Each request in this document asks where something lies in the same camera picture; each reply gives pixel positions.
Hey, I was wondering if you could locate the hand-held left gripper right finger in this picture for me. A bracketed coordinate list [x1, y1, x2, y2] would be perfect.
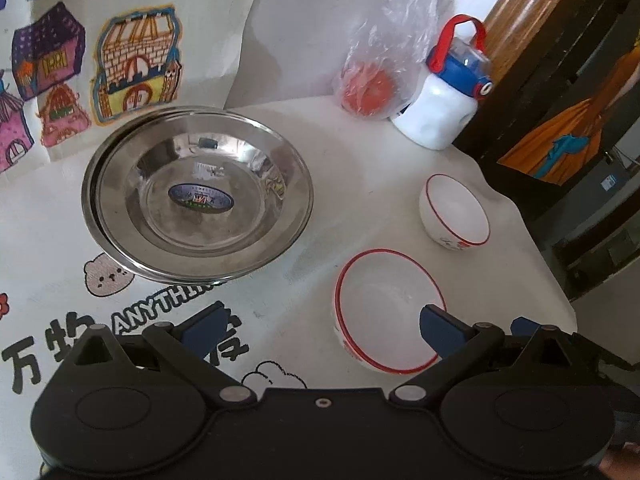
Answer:
[389, 304, 572, 407]

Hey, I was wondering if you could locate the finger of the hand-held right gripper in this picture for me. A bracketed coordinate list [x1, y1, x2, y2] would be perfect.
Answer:
[510, 316, 626, 374]

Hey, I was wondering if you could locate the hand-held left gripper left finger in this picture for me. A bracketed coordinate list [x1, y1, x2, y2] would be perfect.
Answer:
[74, 302, 254, 407]

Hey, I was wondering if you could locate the white ceramic bowl red rim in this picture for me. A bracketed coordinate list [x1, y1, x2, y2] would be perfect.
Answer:
[332, 249, 447, 375]
[419, 174, 490, 251]

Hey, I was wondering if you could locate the colourful houses drawing paper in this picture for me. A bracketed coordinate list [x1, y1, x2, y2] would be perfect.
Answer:
[0, 0, 273, 176]

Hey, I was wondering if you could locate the white printed table cloth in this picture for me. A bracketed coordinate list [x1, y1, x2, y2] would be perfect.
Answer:
[0, 95, 578, 396]

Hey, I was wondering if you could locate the red tomato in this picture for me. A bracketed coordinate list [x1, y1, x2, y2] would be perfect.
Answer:
[341, 67, 396, 116]

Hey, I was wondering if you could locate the orange dress figure painting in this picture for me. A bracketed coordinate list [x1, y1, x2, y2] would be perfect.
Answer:
[497, 50, 640, 186]

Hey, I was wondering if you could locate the clear plastic bag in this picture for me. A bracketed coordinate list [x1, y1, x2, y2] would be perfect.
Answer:
[332, 0, 443, 121]

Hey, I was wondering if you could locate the brown wooden door frame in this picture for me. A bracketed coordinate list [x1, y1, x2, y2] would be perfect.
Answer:
[482, 0, 608, 68]

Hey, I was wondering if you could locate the white water bottle red handle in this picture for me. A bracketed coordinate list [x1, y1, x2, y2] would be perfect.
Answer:
[390, 14, 493, 151]

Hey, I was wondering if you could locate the person's right hand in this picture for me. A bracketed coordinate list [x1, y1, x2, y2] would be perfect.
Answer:
[597, 442, 640, 480]

